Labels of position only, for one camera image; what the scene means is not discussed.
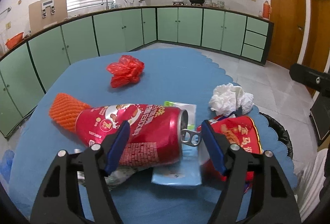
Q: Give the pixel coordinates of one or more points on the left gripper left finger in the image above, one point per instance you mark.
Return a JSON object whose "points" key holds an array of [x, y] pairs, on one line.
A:
{"points": [[58, 199]]}

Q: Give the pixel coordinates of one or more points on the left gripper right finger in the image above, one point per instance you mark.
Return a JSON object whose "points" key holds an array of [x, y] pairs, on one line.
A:
{"points": [[272, 199]]}

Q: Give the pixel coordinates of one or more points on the orange foam fruit net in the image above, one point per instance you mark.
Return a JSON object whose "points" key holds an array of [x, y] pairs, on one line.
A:
{"points": [[65, 110]]}

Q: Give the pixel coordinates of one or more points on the red crushed drink can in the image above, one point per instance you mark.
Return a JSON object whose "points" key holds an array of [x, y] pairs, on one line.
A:
{"points": [[155, 131]]}

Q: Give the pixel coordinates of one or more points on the black trash bin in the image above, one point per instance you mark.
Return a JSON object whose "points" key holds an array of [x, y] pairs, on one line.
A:
{"points": [[283, 134]]}

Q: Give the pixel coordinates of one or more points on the green lower kitchen cabinets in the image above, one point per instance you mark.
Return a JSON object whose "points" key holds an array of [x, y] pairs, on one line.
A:
{"points": [[32, 67]]}

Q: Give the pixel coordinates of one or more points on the blue plastic bag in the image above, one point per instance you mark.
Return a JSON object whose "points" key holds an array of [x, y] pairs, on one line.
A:
{"points": [[6, 164]]}

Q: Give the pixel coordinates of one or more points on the red paper cup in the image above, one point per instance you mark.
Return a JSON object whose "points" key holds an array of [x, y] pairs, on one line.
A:
{"points": [[238, 130]]}

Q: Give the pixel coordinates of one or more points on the orange thermos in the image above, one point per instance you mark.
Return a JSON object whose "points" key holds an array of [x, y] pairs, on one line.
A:
{"points": [[266, 10]]}

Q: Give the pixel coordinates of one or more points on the brown wooden door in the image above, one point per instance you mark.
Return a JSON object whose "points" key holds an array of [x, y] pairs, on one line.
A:
{"points": [[289, 18]]}

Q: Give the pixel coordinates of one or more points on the white crumpled tissue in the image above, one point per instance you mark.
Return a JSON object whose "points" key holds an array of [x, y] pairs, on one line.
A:
{"points": [[228, 98]]}

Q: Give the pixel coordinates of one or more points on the red crumpled plastic bag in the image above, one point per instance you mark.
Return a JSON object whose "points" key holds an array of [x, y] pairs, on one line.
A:
{"points": [[126, 71]]}

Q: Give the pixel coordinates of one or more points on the black wok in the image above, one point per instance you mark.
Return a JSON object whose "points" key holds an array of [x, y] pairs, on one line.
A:
{"points": [[197, 2]]}

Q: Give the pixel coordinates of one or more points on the white cooking pot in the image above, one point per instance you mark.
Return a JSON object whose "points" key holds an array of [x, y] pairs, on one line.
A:
{"points": [[178, 2]]}

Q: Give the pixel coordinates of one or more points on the orange basin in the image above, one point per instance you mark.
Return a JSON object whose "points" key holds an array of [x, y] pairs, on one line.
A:
{"points": [[14, 41]]}

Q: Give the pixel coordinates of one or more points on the cardboard box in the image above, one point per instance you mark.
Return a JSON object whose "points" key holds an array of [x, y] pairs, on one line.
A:
{"points": [[45, 13]]}

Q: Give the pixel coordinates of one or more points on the chrome sink faucet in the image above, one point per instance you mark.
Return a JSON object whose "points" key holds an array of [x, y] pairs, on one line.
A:
{"points": [[105, 2]]}

